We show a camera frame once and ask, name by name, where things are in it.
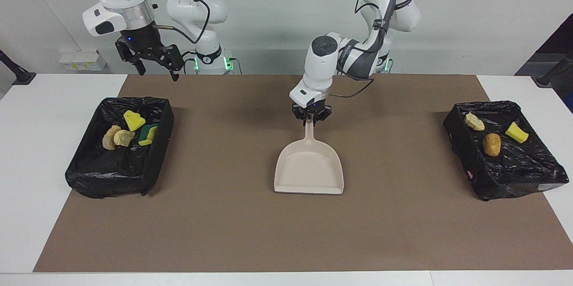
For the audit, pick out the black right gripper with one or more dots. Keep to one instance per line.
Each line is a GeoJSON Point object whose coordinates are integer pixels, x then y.
{"type": "Point", "coordinates": [145, 44]}

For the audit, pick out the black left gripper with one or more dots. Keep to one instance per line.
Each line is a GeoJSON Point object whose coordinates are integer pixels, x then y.
{"type": "Point", "coordinates": [313, 110]}

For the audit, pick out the beige plastic dustpan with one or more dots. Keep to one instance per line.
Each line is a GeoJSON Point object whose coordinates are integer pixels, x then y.
{"type": "Point", "coordinates": [309, 174]}

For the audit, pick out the notched yellow green-backed sponge piece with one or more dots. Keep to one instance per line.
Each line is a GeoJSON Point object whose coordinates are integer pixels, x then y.
{"type": "Point", "coordinates": [133, 120]}

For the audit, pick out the pale beige foam chunk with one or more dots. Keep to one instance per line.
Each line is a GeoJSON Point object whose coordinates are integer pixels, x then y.
{"type": "Point", "coordinates": [122, 138]}
{"type": "Point", "coordinates": [107, 139]}

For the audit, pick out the orange striped croissant piece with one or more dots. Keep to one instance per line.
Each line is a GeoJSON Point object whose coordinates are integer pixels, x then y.
{"type": "Point", "coordinates": [474, 122]}

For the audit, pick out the golden brown bread roll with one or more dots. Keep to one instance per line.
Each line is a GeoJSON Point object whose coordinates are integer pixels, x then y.
{"type": "Point", "coordinates": [492, 144]}

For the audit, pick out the small green yellow sponge wedge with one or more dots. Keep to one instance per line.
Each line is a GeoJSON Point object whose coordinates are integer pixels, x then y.
{"type": "Point", "coordinates": [517, 132]}

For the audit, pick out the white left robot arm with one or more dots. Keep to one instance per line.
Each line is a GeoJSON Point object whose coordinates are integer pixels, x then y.
{"type": "Point", "coordinates": [322, 62]}

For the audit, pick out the black bag lined bin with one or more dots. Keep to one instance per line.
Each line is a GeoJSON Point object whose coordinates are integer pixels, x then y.
{"type": "Point", "coordinates": [112, 169]}
{"type": "Point", "coordinates": [515, 169]}

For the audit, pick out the white power strip box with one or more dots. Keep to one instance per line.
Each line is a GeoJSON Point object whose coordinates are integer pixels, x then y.
{"type": "Point", "coordinates": [80, 60]}

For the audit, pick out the brown paper table mat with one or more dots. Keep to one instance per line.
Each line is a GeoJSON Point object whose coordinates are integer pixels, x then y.
{"type": "Point", "coordinates": [286, 232]}

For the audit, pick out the black stand foot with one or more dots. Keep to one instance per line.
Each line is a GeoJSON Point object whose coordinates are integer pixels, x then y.
{"type": "Point", "coordinates": [548, 79]}
{"type": "Point", "coordinates": [20, 75]}

